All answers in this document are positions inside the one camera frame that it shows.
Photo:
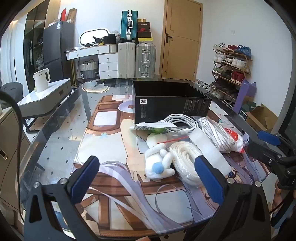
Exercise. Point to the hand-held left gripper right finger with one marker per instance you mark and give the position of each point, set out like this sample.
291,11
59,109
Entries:
208,179

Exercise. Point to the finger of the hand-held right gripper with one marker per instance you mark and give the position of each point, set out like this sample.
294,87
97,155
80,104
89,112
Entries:
268,138
261,150

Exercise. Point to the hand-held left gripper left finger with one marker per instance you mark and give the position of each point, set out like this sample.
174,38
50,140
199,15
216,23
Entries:
85,179

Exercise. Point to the white foam sheet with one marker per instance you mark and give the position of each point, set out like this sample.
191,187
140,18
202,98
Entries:
208,148

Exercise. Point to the clear bag of tubing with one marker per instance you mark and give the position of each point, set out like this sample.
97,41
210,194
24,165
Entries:
185,157

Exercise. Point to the white plush toy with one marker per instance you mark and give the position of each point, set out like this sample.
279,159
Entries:
157,160

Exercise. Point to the green and white snack packet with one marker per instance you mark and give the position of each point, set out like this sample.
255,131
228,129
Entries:
148,126

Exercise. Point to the black cardboard box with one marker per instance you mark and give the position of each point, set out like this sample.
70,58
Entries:
161,109

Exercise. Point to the open cardboard box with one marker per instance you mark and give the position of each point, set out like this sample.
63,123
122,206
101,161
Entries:
261,118

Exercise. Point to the printed desk mat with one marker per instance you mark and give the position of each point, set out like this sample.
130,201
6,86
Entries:
111,190

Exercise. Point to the green box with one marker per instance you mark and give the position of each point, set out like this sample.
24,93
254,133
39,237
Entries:
247,110

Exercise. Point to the purple bag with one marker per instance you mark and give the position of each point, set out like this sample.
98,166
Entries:
244,95

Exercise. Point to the wooden shoe rack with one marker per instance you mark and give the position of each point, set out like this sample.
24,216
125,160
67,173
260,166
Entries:
248,69

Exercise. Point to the loose pairs of sneakers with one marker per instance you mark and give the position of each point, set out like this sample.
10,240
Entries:
205,86

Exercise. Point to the beige drawer cabinet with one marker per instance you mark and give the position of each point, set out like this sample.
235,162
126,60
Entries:
11,143

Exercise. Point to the collection of sneakers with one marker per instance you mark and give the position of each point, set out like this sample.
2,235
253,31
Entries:
231,62

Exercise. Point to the white side cabinet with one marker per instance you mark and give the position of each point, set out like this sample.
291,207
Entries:
46,97

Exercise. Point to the white electric kettle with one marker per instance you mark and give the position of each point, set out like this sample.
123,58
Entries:
41,80

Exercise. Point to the striped wicker basket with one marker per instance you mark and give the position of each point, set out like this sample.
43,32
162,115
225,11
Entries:
87,70

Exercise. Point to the dark padded jacket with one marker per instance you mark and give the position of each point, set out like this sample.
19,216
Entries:
11,92

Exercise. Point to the white vanity desk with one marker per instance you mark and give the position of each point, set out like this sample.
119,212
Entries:
106,60

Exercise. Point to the wooden door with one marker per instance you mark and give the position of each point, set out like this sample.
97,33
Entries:
182,46

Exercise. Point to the white suitcase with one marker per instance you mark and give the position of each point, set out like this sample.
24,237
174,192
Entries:
126,60

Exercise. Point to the silver suitcase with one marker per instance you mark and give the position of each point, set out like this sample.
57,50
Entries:
145,60

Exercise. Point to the white ribbed container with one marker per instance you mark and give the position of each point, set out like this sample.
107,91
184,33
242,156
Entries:
113,48

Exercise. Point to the dark grey fridge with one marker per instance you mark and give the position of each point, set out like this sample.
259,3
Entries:
57,46

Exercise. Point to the black bag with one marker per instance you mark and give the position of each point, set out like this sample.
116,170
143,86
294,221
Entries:
109,39

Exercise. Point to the oval mirror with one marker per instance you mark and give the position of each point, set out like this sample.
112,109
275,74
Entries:
92,37

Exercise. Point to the glass door wardrobe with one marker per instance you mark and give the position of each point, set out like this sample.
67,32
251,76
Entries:
34,34

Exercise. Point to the teal suitcase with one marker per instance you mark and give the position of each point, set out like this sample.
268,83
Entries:
128,25

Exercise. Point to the black shoe box red logo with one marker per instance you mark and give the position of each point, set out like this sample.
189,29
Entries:
143,30

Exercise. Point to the flat cardboard carton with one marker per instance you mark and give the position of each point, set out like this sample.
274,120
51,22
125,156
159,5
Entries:
72,15

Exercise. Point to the brown shoe box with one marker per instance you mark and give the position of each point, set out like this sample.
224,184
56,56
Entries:
142,20

